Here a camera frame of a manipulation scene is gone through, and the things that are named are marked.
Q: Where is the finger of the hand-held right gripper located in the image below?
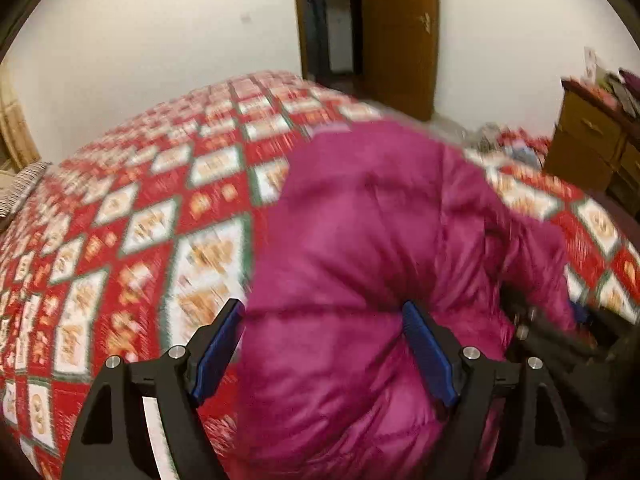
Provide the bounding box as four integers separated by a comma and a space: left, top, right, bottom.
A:
501, 284, 609, 357

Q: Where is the brown wooden door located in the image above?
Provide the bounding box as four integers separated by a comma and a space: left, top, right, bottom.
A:
361, 0, 441, 122

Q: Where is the beige curtain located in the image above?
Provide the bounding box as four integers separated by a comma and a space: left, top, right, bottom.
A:
0, 64, 42, 172

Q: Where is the wooden dresser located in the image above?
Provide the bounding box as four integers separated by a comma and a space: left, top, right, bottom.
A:
542, 77, 640, 207

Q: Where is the grey striped pillow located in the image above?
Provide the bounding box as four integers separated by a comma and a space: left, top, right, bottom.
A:
0, 161, 54, 222

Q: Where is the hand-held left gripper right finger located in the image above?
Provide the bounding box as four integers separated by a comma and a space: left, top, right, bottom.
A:
402, 301, 587, 480

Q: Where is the pile of mixed clothes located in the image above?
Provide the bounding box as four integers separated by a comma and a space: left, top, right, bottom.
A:
464, 124, 552, 167

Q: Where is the magenta puffer jacket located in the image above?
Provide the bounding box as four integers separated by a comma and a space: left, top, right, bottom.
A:
234, 119, 577, 480

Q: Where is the red patterned bedspread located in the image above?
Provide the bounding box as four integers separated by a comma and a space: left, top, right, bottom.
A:
0, 70, 640, 480

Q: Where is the wooden door frame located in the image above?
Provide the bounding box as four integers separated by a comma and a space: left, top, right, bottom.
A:
292, 0, 314, 82

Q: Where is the dark clutter pile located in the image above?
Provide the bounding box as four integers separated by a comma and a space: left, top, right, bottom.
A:
602, 67, 640, 122

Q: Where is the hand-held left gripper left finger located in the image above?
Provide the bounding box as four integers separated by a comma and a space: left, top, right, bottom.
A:
62, 298, 246, 480

